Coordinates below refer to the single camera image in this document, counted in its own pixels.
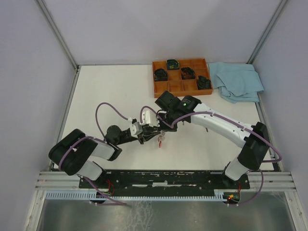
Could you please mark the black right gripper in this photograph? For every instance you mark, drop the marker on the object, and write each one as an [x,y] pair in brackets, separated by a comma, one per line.
[168,129]

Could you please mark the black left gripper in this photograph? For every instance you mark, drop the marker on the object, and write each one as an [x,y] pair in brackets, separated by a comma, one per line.
[147,133]

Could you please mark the metal key organizer red handle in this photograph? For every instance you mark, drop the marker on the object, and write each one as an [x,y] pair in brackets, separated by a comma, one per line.
[161,138]

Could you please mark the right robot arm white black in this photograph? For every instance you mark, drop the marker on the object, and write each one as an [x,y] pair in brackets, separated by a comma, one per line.
[252,139]

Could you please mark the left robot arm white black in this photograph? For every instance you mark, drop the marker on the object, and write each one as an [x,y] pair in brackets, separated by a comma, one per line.
[72,153]

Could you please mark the dark rolled cloth grey pattern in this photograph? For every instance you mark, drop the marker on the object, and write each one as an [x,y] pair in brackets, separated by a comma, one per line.
[160,75]

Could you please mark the wooden compartment tray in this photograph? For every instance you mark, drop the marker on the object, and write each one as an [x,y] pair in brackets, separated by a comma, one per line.
[178,86]

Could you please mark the dark rolled cloth green pattern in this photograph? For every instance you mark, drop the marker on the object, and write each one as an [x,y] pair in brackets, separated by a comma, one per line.
[203,83]

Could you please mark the dark rolled cloth orange pattern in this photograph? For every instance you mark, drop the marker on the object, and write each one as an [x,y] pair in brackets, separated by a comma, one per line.
[187,73]

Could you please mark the dark rolled cloth yellow pattern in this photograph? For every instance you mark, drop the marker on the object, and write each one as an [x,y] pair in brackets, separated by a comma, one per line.
[172,64]

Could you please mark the light blue cloth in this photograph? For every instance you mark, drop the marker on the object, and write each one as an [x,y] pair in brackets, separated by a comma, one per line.
[236,82]

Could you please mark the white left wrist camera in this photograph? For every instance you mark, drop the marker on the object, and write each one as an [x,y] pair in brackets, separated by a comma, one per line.
[134,127]

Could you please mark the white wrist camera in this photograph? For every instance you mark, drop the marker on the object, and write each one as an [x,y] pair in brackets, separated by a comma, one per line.
[148,117]
[134,127]

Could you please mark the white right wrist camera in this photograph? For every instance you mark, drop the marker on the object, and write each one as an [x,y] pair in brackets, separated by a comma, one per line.
[148,117]

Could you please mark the light blue cable duct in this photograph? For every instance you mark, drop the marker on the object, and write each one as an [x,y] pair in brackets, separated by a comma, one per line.
[94,195]

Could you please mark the aluminium frame post right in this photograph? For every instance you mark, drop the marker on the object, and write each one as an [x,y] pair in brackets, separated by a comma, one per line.
[267,31]

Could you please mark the aluminium frame post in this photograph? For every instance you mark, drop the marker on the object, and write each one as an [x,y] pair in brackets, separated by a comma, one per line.
[267,31]
[56,32]

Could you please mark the aluminium frame post left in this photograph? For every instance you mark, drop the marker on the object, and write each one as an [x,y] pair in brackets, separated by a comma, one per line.
[56,32]

